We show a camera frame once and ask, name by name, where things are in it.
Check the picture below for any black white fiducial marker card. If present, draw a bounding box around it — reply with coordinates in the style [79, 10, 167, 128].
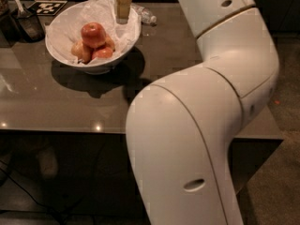
[28, 1, 67, 16]

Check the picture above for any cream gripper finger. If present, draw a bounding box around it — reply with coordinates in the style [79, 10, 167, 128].
[113, 0, 132, 24]

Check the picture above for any clear plastic water bottle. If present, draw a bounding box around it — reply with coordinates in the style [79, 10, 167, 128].
[131, 4, 157, 25]

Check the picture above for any left yellowish apple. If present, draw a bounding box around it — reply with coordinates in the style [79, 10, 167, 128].
[71, 40, 93, 64]

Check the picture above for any white ceramic bowl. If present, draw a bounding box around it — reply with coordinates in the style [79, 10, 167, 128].
[44, 0, 142, 76]

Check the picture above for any dark container with scoop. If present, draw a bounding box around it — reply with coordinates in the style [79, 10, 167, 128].
[12, 0, 45, 42]

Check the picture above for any black floor cable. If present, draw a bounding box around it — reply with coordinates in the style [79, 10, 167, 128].
[0, 167, 68, 225]

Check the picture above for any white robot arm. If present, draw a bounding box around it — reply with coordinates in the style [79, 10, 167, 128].
[126, 0, 279, 225]

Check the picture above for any white paper bowl liner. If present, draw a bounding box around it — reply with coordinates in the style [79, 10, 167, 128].
[45, 0, 142, 66]

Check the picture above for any right hidden apple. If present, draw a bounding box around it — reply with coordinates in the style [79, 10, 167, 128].
[105, 35, 115, 51]

